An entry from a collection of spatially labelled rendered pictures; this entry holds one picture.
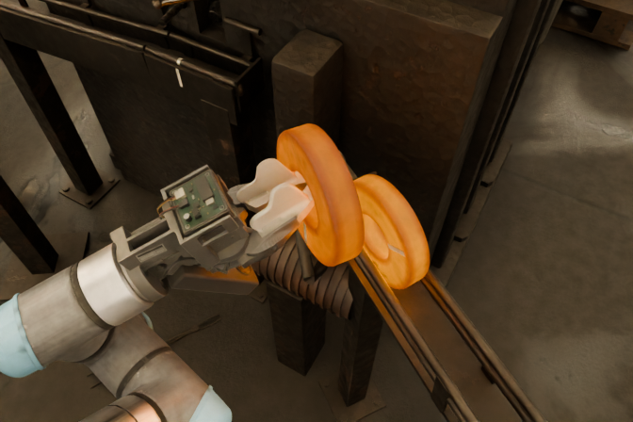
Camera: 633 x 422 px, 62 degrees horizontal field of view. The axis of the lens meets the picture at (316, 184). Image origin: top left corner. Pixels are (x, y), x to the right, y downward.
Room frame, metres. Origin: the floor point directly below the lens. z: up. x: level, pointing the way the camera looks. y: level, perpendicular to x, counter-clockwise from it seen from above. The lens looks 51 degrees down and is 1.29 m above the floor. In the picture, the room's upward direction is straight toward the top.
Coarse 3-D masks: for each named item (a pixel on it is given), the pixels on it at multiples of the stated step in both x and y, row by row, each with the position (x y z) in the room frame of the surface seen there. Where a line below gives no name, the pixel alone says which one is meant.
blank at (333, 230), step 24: (288, 144) 0.38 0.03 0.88; (312, 144) 0.35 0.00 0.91; (288, 168) 0.38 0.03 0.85; (312, 168) 0.33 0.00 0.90; (336, 168) 0.33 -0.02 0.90; (312, 192) 0.33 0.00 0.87; (336, 192) 0.31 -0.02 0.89; (312, 216) 0.35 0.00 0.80; (336, 216) 0.29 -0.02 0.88; (360, 216) 0.30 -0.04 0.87; (312, 240) 0.32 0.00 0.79; (336, 240) 0.28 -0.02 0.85; (360, 240) 0.29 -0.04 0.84; (336, 264) 0.28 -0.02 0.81
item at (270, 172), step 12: (264, 168) 0.35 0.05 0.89; (276, 168) 0.35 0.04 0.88; (264, 180) 0.34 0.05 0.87; (276, 180) 0.35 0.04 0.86; (288, 180) 0.35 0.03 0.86; (300, 180) 0.35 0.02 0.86; (240, 192) 0.33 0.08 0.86; (252, 192) 0.34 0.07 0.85; (264, 192) 0.34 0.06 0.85; (252, 204) 0.33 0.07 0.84; (264, 204) 0.33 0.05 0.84
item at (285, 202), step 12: (276, 192) 0.31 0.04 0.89; (288, 192) 0.32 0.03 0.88; (300, 192) 0.32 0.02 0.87; (276, 204) 0.31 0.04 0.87; (288, 204) 0.32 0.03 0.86; (300, 204) 0.32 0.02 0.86; (312, 204) 0.32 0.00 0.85; (264, 216) 0.30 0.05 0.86; (276, 216) 0.31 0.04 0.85; (288, 216) 0.31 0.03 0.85; (300, 216) 0.31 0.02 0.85; (252, 228) 0.30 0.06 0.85; (264, 228) 0.30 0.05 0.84
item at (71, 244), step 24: (0, 192) 0.74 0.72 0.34; (0, 216) 0.72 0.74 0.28; (24, 216) 0.76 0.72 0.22; (24, 240) 0.72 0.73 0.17; (48, 240) 0.82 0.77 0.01; (72, 240) 0.82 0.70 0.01; (24, 264) 0.71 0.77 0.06; (48, 264) 0.72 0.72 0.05; (72, 264) 0.74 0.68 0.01; (24, 288) 0.67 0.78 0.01
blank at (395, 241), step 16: (368, 176) 0.43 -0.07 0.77; (368, 192) 0.40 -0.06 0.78; (384, 192) 0.39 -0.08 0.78; (368, 208) 0.39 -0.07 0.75; (384, 208) 0.37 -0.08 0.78; (400, 208) 0.37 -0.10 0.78; (368, 224) 0.41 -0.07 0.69; (384, 224) 0.36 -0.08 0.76; (400, 224) 0.35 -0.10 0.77; (416, 224) 0.36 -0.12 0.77; (368, 240) 0.39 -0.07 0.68; (384, 240) 0.40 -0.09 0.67; (400, 240) 0.34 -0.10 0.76; (416, 240) 0.34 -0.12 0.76; (384, 256) 0.36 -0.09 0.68; (400, 256) 0.33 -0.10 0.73; (416, 256) 0.33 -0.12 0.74; (384, 272) 0.35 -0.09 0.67; (400, 272) 0.33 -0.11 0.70; (416, 272) 0.32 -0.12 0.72; (400, 288) 0.32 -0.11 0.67
